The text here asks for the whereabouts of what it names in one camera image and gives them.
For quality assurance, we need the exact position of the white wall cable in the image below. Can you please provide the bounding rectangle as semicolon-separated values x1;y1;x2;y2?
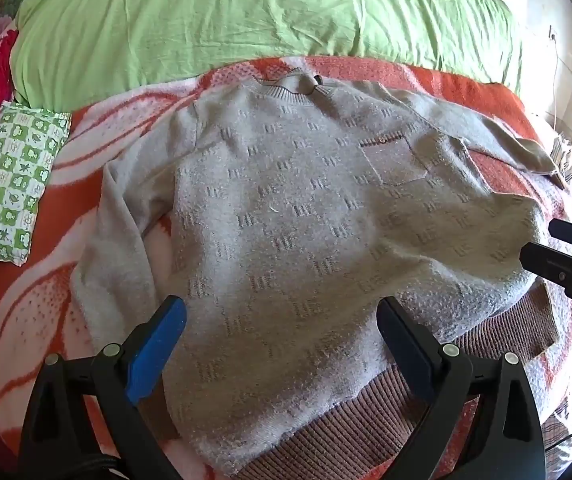
548;27;569;133

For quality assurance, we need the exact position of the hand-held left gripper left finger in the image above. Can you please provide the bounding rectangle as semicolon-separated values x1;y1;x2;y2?
16;295;187;480

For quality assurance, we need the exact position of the green and white checked pillow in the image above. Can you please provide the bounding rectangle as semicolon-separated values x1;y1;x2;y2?
0;101;73;267

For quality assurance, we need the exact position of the grey knit sweater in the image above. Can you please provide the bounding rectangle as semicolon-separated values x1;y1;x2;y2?
68;72;572;480

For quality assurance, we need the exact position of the orange and white blanket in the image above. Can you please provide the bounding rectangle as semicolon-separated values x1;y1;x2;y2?
0;55;572;480

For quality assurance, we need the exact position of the green duvet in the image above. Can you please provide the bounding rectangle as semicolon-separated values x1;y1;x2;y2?
11;0;524;113

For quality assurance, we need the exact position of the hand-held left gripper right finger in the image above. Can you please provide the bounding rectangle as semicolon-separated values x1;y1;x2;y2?
376;296;546;480

